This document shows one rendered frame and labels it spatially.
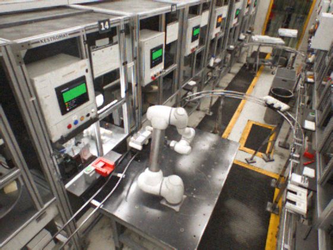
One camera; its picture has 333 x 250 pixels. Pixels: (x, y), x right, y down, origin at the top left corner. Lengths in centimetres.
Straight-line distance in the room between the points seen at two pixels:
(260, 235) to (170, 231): 128
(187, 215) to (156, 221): 26
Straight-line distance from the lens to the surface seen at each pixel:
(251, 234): 291
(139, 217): 202
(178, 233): 196
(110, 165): 204
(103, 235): 277
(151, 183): 193
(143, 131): 239
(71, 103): 166
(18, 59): 143
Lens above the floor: 238
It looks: 35 degrees down
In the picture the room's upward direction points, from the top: 3 degrees clockwise
